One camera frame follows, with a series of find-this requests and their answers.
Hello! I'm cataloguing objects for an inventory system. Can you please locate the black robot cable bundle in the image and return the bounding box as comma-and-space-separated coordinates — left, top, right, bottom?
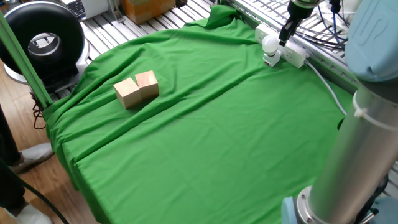
295, 0, 352, 52

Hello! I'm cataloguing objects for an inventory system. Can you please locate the green frame post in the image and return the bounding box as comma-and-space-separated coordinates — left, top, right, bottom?
0, 11, 53, 110

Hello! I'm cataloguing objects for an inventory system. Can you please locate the white box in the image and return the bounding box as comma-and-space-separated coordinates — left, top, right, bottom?
81, 0, 110, 20

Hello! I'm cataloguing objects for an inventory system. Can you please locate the white plug-in bulb holder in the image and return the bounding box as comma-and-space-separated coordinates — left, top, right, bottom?
262, 51, 283, 68

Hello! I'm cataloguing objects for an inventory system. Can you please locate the black ring-shaped device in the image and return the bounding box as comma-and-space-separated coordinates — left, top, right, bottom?
0, 1, 91, 94

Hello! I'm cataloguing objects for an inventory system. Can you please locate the cardboard box yellow tape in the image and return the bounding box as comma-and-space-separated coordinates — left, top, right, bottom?
121, 0, 177, 25

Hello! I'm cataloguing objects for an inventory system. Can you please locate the pale wooden cube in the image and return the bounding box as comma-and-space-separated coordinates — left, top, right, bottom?
113, 77, 143, 110

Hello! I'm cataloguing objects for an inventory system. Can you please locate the dark blue cable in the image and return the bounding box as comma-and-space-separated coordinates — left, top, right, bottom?
317, 0, 351, 50

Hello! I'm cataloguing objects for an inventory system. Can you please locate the green cloth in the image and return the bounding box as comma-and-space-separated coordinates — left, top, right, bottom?
43, 4, 354, 224

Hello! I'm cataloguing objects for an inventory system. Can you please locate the black keyboard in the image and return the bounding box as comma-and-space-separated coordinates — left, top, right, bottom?
65, 0, 86, 20

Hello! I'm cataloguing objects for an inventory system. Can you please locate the white shoe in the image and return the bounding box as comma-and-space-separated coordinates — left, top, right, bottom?
4, 203, 53, 224
9, 142, 55, 174

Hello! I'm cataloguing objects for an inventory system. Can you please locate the white power strip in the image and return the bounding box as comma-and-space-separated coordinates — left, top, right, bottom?
254, 23, 308, 69

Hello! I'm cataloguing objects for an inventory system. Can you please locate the reddish wooden cube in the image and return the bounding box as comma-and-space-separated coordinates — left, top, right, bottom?
134, 70, 160, 100

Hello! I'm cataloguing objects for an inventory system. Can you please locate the thick black floor cable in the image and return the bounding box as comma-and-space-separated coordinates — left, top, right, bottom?
0, 160, 71, 224

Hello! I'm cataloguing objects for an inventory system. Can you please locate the white LED bulb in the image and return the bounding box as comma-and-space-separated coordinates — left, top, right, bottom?
261, 34, 280, 57

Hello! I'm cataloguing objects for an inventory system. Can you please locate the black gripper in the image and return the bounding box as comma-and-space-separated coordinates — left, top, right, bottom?
278, 1, 317, 48

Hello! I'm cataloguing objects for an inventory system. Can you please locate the thin black wire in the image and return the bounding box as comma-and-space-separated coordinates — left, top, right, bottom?
32, 93, 47, 130

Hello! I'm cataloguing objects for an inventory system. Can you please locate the black trouser leg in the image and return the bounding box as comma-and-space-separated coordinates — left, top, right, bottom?
0, 105, 26, 215

